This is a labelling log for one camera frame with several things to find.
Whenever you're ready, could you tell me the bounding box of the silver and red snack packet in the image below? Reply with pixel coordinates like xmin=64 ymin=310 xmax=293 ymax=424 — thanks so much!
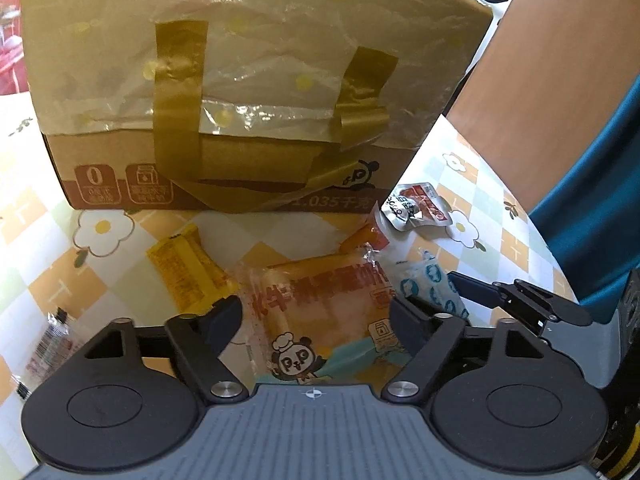
xmin=379 ymin=181 xmax=454 ymax=232

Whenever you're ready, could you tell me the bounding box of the teal cloth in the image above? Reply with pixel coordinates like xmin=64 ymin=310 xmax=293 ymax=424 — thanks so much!
xmin=527 ymin=72 xmax=640 ymax=306

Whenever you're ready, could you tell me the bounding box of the clear panda print snack packet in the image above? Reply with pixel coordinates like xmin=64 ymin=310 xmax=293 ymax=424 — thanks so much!
xmin=227 ymin=242 xmax=408 ymax=386

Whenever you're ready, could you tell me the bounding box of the small orange snack packet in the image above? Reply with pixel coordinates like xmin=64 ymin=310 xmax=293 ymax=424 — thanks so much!
xmin=337 ymin=224 xmax=391 ymax=256

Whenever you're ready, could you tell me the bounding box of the yellow wafer snack packet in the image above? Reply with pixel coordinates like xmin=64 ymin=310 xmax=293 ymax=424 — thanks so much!
xmin=146 ymin=224 xmax=237 ymax=315

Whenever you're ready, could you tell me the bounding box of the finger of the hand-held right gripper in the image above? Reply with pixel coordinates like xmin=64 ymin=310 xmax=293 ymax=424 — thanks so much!
xmin=447 ymin=271 xmax=594 ymax=335

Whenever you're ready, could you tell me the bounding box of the small clear snack packet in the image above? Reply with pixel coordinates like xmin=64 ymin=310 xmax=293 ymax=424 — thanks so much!
xmin=15 ymin=307 xmax=88 ymax=401

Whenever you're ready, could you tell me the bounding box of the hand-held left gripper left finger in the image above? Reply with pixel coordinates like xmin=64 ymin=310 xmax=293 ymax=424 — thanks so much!
xmin=85 ymin=294 xmax=249 ymax=403

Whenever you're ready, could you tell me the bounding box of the floral checked tablecloth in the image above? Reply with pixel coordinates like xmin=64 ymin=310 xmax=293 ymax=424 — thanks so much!
xmin=0 ymin=92 xmax=582 ymax=480

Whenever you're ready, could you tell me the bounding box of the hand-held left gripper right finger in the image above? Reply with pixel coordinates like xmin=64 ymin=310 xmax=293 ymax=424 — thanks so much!
xmin=381 ymin=294 xmax=552 ymax=403

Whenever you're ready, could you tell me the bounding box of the taped cardboard box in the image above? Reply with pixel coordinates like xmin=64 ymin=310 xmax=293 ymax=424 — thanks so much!
xmin=20 ymin=0 xmax=503 ymax=215

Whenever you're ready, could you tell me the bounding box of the white and blue snack packet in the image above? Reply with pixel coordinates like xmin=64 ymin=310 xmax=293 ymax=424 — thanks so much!
xmin=397 ymin=250 xmax=471 ymax=323

